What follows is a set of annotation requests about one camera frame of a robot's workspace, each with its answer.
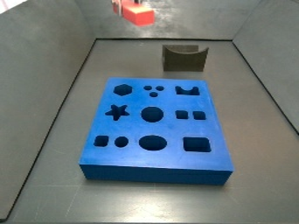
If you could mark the red rectangular block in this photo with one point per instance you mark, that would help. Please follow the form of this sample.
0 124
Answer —
134 12

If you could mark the blue foam shape board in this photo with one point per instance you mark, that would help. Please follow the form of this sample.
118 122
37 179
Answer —
156 133

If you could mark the black curved fixture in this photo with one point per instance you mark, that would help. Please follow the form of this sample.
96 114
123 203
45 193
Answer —
183 58

